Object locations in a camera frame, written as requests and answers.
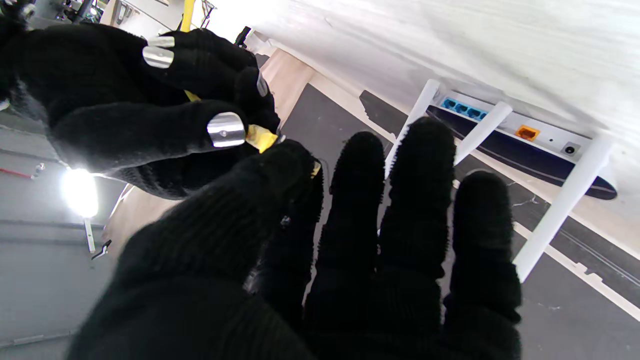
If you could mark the white router with antennas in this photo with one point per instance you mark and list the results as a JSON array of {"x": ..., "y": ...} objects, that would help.
[{"x": 545, "y": 135}]

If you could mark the bright white lamp on pole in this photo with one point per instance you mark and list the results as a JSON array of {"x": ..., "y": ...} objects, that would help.
[{"x": 80, "y": 192}]

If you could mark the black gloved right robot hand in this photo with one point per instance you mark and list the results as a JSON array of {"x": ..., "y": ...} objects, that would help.
[{"x": 110, "y": 100}]

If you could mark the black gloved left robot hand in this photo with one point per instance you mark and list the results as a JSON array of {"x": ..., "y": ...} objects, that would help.
[{"x": 200, "y": 280}]

